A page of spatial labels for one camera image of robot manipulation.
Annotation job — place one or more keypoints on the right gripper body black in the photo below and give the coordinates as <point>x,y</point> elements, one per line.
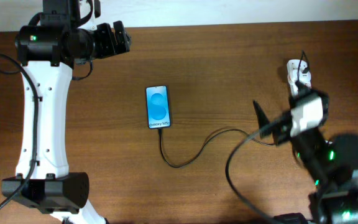
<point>279,131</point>

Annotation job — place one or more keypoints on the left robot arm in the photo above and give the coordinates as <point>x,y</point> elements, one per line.
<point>48,48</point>

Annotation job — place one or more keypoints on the white power strip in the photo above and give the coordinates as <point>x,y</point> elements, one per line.
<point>298,70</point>

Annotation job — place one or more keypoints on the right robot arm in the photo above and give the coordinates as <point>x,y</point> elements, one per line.
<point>333,165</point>

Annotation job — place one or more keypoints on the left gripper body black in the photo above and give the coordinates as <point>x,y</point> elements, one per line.
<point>104,43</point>

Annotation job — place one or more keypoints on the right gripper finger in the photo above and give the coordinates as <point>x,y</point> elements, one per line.
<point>263,121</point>
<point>301,87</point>

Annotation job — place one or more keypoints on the blue Samsung Galaxy smartphone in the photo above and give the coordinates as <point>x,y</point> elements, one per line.
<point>158,107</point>

